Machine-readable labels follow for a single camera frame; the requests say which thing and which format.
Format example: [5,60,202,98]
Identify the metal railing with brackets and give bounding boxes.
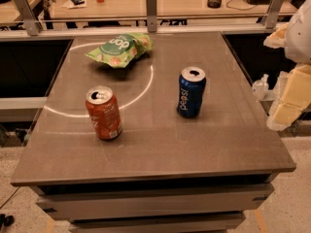
[0,0,296,40]

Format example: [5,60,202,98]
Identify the orange soda can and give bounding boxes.
[86,85,121,140]

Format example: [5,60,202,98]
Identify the green chip bag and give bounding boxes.
[86,33,154,68]

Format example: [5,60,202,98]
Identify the clear plastic bottle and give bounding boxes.
[252,74,269,100]

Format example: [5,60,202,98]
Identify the grey table drawer base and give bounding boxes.
[30,173,275,233]

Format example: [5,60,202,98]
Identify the black mesh pen cup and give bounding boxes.
[207,0,222,9]

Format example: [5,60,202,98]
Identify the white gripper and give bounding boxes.
[263,0,311,131]

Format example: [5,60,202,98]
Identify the blue pepsi can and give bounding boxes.
[177,66,206,118]

